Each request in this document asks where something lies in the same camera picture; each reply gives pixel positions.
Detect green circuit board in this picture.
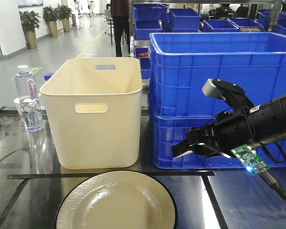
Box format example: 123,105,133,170
231,145,270,175

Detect cream plastic basket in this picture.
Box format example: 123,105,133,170
40,57,143,169

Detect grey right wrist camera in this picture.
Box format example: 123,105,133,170
202,78,255,110

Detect person in dark trousers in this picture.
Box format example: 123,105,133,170
111,0,130,57

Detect large blue crate upper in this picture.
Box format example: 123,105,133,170
149,32,286,117

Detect clear water bottle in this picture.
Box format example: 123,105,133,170
14,65,44,132

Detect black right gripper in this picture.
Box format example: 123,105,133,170
171,108,255,158

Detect large blue crate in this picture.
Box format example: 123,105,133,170
149,32,286,117
147,93,286,169

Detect white paper cup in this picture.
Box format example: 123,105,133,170
14,96,33,118

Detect potted plant gold pot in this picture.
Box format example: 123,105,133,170
19,10,40,49

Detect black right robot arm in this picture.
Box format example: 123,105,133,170
172,88,286,158

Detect beige plate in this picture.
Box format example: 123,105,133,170
55,170,178,229

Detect black cable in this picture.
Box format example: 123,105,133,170
243,112,286,213

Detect blue bins on shelf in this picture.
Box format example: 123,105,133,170
133,4,286,89

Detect large blue crate lower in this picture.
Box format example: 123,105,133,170
147,93,286,169

